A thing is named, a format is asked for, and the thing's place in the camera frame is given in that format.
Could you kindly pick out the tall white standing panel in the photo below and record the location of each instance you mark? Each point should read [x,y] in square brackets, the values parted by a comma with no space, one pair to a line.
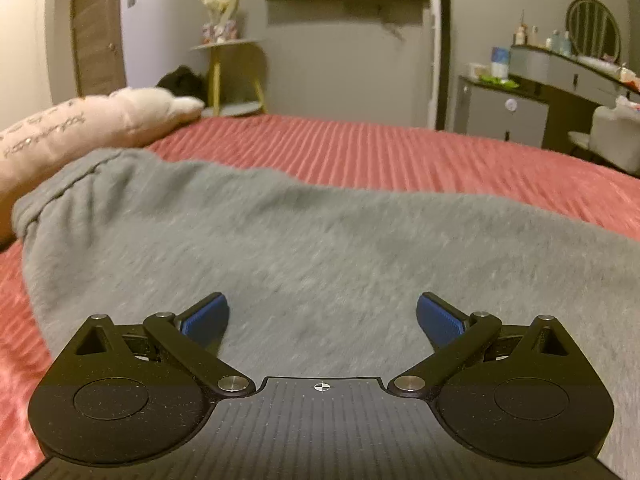
[436,60]

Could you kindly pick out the white cloth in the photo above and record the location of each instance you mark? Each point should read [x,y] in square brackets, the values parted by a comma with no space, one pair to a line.
[627,103]

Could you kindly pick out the small clear bottle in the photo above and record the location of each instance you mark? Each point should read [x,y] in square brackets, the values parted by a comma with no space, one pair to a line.
[534,37]

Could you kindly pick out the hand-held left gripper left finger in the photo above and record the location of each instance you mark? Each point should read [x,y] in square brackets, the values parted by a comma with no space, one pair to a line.
[207,317]

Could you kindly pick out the grey bedside cabinet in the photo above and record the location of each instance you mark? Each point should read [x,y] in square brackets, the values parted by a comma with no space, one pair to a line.
[495,115]

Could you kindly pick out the small white tub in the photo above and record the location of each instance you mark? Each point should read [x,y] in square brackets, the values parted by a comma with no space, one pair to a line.
[477,69]

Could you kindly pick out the side table with yellow legs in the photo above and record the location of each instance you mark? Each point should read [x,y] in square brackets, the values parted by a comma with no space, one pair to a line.
[216,80]

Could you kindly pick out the brown wooden door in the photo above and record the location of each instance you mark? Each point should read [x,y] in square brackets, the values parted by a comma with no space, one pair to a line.
[95,35]

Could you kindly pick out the green wrappers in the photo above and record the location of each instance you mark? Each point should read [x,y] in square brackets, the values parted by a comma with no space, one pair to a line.
[497,81]

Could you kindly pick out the grey pants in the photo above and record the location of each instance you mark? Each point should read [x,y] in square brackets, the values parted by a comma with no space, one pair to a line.
[300,240]

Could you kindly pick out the wrapped flower bouquet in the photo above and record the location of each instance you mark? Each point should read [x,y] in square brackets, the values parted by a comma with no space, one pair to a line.
[220,10]

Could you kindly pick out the grey vanity desk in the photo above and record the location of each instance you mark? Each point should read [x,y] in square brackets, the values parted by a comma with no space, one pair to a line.
[535,67]

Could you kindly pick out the black bag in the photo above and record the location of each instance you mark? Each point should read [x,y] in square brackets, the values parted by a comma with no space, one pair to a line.
[182,80]

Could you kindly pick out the pale blue bottle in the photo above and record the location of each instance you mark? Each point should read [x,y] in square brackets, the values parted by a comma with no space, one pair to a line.
[555,41]
[566,44]

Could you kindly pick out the blue and white can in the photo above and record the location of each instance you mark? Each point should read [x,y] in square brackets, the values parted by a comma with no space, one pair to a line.
[500,62]

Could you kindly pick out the orange-capped bottle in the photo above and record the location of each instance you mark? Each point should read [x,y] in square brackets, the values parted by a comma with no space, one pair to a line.
[520,35]

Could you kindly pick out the pale pink plush pillow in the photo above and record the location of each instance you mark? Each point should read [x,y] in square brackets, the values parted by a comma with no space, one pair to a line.
[100,120]

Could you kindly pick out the red ribbed blanket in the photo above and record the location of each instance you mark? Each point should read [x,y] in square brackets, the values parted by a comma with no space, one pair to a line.
[400,155]

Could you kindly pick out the round vanity mirror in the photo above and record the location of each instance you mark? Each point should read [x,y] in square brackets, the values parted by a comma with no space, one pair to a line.
[592,25]

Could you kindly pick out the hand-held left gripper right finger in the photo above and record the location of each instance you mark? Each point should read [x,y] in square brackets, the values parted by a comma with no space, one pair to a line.
[440,317]

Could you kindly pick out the white upholstered chair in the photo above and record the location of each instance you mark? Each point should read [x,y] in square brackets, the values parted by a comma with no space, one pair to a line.
[615,135]

